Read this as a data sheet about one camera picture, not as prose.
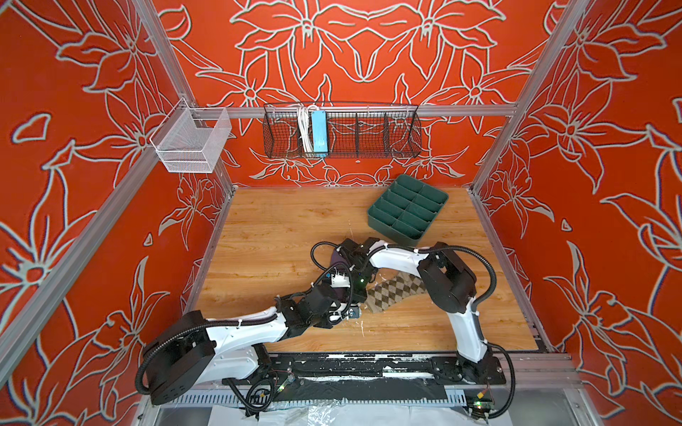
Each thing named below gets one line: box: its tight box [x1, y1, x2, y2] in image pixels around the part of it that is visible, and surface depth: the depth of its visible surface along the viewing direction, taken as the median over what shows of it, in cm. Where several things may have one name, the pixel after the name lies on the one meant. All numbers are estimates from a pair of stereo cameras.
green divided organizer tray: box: [367, 173, 449, 246], surface depth 108 cm
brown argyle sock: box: [364, 267, 429, 314], surface depth 88 cm
